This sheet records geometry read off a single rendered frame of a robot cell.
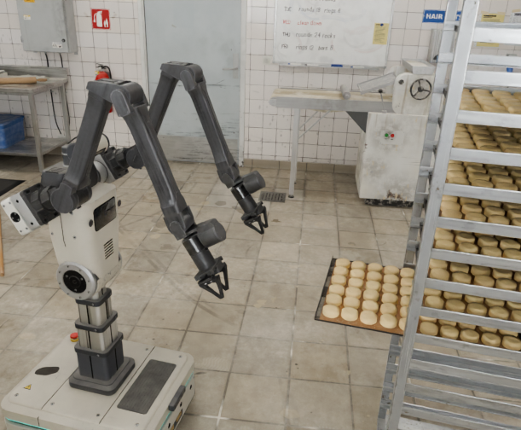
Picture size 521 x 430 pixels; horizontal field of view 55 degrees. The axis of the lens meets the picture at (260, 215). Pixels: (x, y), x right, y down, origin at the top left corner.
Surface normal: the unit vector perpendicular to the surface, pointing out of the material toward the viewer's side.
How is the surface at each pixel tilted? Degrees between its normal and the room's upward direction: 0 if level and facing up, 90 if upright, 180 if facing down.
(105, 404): 0
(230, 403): 0
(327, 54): 90
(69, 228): 90
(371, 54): 90
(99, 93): 89
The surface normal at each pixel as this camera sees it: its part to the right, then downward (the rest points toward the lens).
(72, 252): -0.26, 0.55
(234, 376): 0.04, -0.92
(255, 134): -0.11, 0.40
